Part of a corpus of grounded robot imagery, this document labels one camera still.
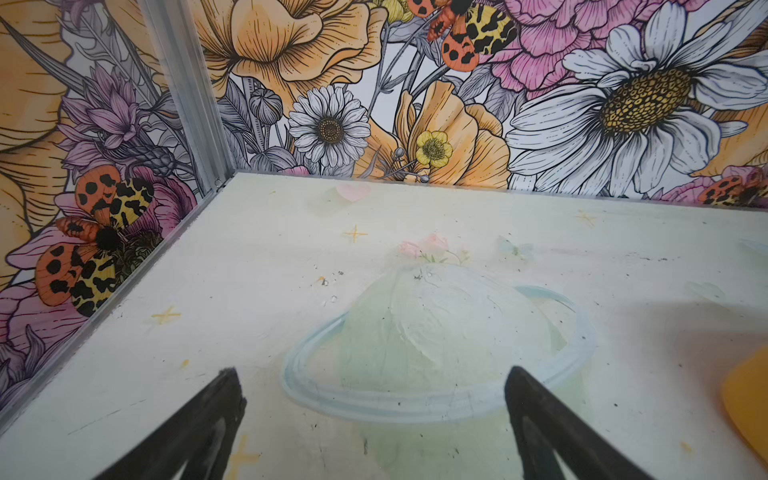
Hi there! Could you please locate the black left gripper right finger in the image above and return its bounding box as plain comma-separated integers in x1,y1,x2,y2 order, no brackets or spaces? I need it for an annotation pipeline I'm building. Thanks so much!
504,366,651,480

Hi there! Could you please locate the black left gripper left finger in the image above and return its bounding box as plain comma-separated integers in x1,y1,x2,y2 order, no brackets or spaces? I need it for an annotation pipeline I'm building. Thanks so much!
97,367,247,479

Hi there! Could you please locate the yellow plastic bin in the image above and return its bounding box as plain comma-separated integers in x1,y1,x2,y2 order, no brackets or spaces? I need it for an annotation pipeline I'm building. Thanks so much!
721,346,768,464

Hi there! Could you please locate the aluminium corner post left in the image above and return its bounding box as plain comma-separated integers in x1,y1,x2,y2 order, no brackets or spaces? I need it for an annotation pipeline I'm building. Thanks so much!
139,1,234,195

